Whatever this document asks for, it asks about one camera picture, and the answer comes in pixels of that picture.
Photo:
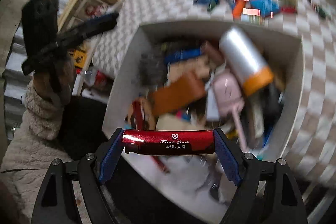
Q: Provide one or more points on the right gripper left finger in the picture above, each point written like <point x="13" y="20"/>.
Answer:
<point x="107" y="156"/>

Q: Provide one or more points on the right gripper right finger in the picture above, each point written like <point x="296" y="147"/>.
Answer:
<point x="230" y="156"/>

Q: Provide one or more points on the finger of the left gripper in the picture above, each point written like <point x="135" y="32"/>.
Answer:
<point x="76" y="35"/>

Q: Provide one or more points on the red metallic lighter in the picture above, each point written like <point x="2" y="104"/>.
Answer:
<point x="169" y="143"/>

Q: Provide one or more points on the person left hand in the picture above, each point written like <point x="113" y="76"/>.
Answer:
<point x="55" y="82"/>

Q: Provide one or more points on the grey curtain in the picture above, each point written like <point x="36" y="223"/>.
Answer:
<point x="12" y="45"/>

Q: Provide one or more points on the pink handheld fan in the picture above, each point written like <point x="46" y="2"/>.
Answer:
<point x="230" y="102"/>

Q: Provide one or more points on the brown leather pouch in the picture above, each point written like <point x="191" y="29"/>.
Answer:
<point x="184" y="91"/>

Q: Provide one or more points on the large white storage box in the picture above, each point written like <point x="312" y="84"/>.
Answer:
<point x="194" y="188"/>

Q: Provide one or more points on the plastic film roll orange end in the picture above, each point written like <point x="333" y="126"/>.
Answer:
<point x="248" y="65"/>

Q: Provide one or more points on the orange lighter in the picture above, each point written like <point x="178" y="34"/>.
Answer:
<point x="238" y="9"/>

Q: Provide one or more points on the blue tissue packet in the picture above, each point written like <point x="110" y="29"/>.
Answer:
<point x="266" y="7"/>

